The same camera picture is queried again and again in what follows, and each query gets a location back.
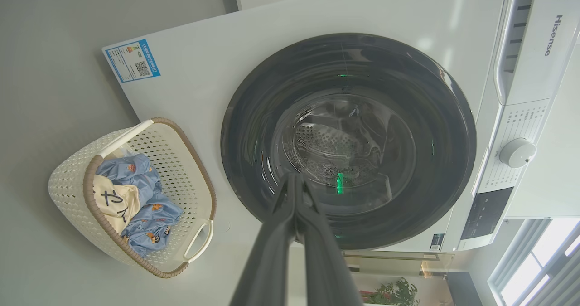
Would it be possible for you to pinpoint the dark grey round washer door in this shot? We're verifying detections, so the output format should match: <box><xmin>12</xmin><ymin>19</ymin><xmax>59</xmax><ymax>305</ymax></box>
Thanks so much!
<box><xmin>221</xmin><ymin>33</ymin><xmax>477</xmax><ymax>251</ymax></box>

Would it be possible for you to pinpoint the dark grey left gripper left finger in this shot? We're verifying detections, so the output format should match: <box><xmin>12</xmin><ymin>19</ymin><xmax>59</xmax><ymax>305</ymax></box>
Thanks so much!
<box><xmin>230</xmin><ymin>174</ymin><xmax>298</xmax><ymax>306</ymax></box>

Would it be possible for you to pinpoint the green potted plant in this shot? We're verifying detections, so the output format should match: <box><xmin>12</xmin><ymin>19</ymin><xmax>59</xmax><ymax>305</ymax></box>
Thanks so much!
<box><xmin>360</xmin><ymin>277</ymin><xmax>420</xmax><ymax>306</ymax></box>

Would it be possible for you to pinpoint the cream garment with black lettering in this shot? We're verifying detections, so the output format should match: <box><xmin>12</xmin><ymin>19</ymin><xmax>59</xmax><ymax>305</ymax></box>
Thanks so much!
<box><xmin>92</xmin><ymin>175</ymin><xmax>141</xmax><ymax>235</ymax></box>

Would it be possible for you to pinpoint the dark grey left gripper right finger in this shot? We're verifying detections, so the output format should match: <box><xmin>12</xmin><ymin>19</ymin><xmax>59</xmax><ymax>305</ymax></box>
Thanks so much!
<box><xmin>297</xmin><ymin>179</ymin><xmax>363</xmax><ymax>306</ymax></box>

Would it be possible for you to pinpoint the bright window with blinds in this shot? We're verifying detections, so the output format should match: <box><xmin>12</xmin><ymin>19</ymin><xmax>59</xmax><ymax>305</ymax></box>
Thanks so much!
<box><xmin>487</xmin><ymin>218</ymin><xmax>580</xmax><ymax>306</ymax></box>

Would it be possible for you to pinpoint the white Hisense washing machine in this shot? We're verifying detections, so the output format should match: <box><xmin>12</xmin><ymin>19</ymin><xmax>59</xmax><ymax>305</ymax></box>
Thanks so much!
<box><xmin>102</xmin><ymin>0</ymin><xmax>580</xmax><ymax>257</ymax></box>

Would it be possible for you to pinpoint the blue printed garment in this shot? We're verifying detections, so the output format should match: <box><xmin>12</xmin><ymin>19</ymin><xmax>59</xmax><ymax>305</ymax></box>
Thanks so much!
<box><xmin>96</xmin><ymin>153</ymin><xmax>184</xmax><ymax>257</ymax></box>

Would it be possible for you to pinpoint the white appliance control dial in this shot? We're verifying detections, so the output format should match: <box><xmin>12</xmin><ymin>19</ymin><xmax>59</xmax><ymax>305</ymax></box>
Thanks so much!
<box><xmin>499</xmin><ymin>138</ymin><xmax>537</xmax><ymax>169</ymax></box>

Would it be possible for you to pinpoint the blue energy label sticker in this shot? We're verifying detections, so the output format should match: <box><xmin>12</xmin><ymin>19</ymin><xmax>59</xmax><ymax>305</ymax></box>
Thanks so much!
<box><xmin>105</xmin><ymin>39</ymin><xmax>161</xmax><ymax>83</ymax></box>

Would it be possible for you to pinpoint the cream perforated laundry basket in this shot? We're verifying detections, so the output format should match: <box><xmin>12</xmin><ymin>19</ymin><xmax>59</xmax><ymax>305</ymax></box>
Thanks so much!
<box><xmin>48</xmin><ymin>118</ymin><xmax>217</xmax><ymax>279</ymax></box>

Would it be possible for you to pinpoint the washing machine drum with clothes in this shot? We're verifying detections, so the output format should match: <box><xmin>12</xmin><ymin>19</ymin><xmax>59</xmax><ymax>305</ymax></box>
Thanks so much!
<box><xmin>283</xmin><ymin>111</ymin><xmax>399</xmax><ymax>189</ymax></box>

